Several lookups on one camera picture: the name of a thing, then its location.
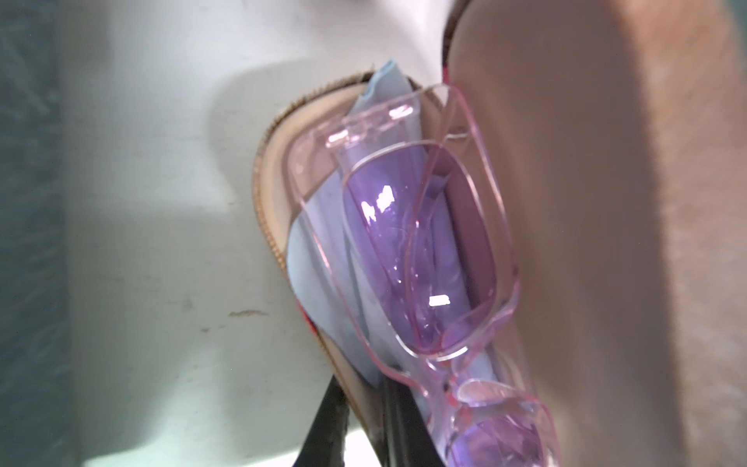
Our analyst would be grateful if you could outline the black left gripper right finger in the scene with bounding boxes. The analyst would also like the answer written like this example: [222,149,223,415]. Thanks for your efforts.
[381,377,445,467]

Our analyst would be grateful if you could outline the teal glasses case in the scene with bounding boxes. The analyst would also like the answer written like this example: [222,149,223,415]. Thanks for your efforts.
[1,1,76,466]

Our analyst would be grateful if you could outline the plaid glasses case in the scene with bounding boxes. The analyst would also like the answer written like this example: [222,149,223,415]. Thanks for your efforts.
[254,1,746,466]

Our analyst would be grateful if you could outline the pink purple sunglasses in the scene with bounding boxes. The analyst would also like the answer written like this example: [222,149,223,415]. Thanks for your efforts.
[286,85,561,466]

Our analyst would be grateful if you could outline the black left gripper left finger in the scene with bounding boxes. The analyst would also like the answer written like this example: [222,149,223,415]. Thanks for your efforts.
[293,377,350,467]

